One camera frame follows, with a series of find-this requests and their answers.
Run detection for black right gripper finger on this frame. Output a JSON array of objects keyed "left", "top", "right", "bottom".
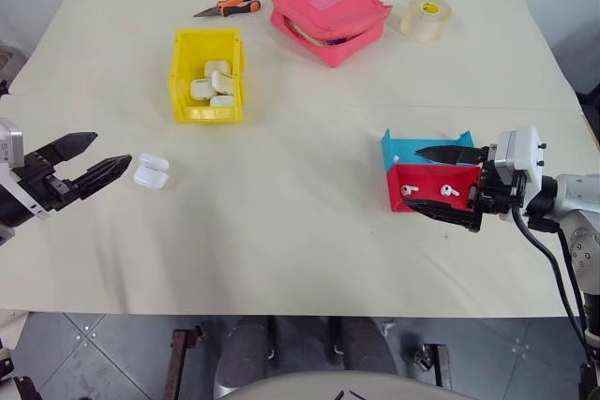
[
  {"left": 402, "top": 199, "right": 482, "bottom": 233},
  {"left": 414, "top": 144, "right": 489, "bottom": 168}
]

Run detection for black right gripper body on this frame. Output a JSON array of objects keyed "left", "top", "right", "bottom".
[{"left": 468, "top": 143, "right": 532, "bottom": 233}]

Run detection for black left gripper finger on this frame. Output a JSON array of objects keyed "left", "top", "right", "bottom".
[
  {"left": 69, "top": 154, "right": 134, "bottom": 200},
  {"left": 35, "top": 131, "right": 99, "bottom": 169}
]

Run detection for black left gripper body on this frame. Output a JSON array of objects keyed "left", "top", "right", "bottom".
[{"left": 11, "top": 146, "right": 90, "bottom": 214}]

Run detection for white earbud charging case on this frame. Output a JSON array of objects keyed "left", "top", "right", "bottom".
[{"left": 132, "top": 152, "right": 171, "bottom": 191}]

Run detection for yellow plastic bin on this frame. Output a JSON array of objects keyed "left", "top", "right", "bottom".
[{"left": 168, "top": 27, "right": 248, "bottom": 126}]

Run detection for red plastic tray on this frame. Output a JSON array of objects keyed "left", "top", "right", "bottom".
[{"left": 386, "top": 163, "right": 485, "bottom": 215}]

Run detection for grey round background stool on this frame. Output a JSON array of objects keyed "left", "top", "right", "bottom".
[{"left": 0, "top": 42, "right": 25, "bottom": 76}]

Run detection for clear tape roll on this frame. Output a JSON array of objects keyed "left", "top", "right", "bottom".
[{"left": 398, "top": 0, "right": 455, "bottom": 44}]

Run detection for cream table cover sheet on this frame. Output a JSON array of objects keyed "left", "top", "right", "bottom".
[{"left": 0, "top": 0, "right": 600, "bottom": 319}]

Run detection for pink fabric zip pouch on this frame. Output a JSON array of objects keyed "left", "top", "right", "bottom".
[{"left": 268, "top": 0, "right": 394, "bottom": 68}]

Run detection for beige robot torso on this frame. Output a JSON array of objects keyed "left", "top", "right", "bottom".
[{"left": 232, "top": 368, "right": 454, "bottom": 400}]

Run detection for orange black pliers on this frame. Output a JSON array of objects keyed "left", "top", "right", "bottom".
[{"left": 192, "top": 0, "right": 263, "bottom": 19}]

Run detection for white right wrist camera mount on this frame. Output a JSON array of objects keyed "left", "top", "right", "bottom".
[{"left": 495, "top": 124, "right": 548, "bottom": 185}]

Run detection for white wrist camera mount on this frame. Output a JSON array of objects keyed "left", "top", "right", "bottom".
[
  {"left": 495, "top": 124, "right": 548, "bottom": 185},
  {"left": 0, "top": 116, "right": 51, "bottom": 221}
]

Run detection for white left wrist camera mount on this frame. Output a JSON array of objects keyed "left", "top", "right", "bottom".
[{"left": 0, "top": 116, "right": 51, "bottom": 221}]

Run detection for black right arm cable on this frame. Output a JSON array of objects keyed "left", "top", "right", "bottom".
[{"left": 509, "top": 205, "right": 595, "bottom": 369}]

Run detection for rusty metal table bracket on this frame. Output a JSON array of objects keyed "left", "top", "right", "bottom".
[
  {"left": 169, "top": 323, "right": 208, "bottom": 400},
  {"left": 412, "top": 343, "right": 452, "bottom": 392}
]

